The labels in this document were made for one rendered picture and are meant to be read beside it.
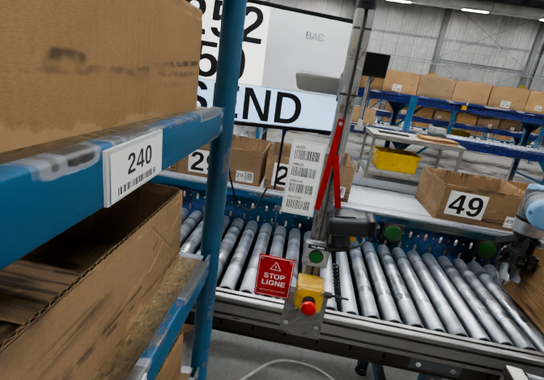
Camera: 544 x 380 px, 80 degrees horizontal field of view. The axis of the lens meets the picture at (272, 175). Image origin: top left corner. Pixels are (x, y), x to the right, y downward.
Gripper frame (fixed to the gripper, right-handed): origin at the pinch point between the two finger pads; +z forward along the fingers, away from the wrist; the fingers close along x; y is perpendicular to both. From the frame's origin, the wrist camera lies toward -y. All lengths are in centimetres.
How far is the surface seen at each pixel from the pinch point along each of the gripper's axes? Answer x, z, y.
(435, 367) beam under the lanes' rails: -29.6, 15.9, 30.3
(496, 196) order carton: 5.4, -23.0, -28.8
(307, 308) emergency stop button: -71, -4, 42
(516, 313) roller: 0.9, 5.8, 10.5
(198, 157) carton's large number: -125, -17, -29
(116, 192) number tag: -89, -51, 96
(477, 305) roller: -11.7, 5.6, 10.1
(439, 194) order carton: -16.1, -19.2, -31.2
